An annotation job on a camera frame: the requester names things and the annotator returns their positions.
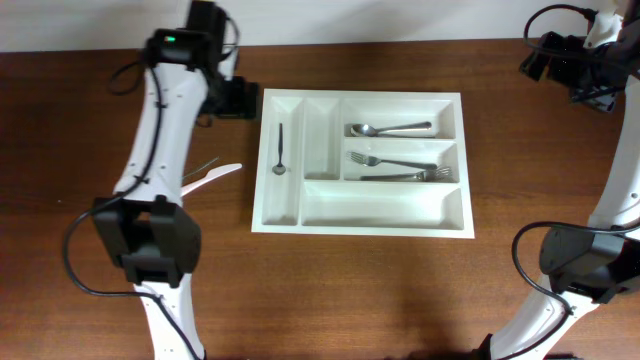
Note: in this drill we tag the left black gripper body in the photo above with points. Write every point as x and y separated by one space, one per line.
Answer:
228 100

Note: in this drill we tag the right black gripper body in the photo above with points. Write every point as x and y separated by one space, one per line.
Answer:
589 81

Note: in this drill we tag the small steel teaspoon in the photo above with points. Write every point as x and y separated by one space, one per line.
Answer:
279 168
200 168

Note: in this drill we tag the steel fork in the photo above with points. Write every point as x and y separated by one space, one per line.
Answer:
372 161
438 174

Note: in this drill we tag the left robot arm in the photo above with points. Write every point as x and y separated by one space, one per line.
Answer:
188 73

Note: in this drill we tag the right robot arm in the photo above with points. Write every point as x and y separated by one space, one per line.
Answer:
583 266

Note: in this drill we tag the pink plastic knife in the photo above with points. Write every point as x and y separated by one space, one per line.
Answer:
213 174

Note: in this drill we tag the white plastic cutlery tray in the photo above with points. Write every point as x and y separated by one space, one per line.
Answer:
321 191

